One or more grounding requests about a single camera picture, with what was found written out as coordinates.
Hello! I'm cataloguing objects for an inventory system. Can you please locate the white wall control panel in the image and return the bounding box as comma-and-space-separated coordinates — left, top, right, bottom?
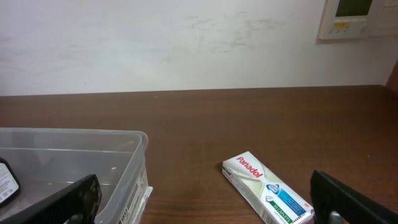
318, 0, 376, 40

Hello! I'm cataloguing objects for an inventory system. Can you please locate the white Panadol box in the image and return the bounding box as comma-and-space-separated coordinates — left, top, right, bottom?
222, 151, 315, 224

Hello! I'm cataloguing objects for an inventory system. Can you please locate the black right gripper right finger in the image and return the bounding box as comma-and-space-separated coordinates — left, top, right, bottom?
310, 170, 397, 224

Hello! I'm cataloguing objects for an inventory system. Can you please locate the clear plastic container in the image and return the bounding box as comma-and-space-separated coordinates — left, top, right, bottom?
1, 128, 153, 224

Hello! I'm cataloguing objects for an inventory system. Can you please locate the white wall switch plate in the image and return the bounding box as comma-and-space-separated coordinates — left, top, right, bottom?
371, 0, 397, 36

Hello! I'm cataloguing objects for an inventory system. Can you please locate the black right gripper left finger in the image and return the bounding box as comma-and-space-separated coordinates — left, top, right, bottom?
1, 174, 102, 224

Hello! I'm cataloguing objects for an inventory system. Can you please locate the dark bottle white cap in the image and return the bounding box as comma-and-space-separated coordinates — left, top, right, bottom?
1, 158, 21, 208

